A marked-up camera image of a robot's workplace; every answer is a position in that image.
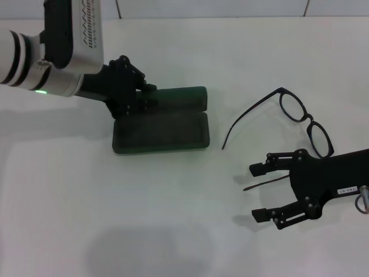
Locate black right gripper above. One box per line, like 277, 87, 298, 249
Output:
249, 148, 369, 231

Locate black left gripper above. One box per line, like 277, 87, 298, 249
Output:
75, 54, 160, 119

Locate green glasses case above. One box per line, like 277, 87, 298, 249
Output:
111, 85, 210, 155

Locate black round glasses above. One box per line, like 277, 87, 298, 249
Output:
221, 87, 336, 193

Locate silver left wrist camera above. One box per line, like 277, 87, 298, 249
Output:
39, 0, 104, 75

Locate right gripper connector cable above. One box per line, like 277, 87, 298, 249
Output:
355, 186, 369, 214

